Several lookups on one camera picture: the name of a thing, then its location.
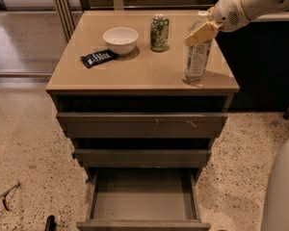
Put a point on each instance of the grey open bottom drawer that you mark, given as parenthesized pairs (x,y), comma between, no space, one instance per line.
(143,199)

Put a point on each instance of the white ceramic bowl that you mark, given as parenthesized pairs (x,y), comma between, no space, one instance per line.
(121,40)

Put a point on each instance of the metal tool on floor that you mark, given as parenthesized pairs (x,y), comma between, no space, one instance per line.
(4,194)

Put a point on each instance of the grey middle drawer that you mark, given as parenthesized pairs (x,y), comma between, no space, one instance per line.
(142,157)

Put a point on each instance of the grey top drawer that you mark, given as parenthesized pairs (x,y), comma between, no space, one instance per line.
(141,126)

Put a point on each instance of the black object on floor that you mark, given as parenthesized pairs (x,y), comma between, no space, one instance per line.
(50,224)

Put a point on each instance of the green drink can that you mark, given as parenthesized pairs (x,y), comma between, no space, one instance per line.
(159,32)

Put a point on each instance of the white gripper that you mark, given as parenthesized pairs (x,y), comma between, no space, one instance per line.
(229,13)

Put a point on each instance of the brown drawer cabinet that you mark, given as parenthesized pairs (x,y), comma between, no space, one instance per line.
(143,82)

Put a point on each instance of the clear blue plastic bottle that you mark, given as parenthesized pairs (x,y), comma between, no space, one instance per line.
(197,54)

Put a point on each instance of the dark blue snack packet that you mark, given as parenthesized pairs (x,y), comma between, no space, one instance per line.
(97,58)

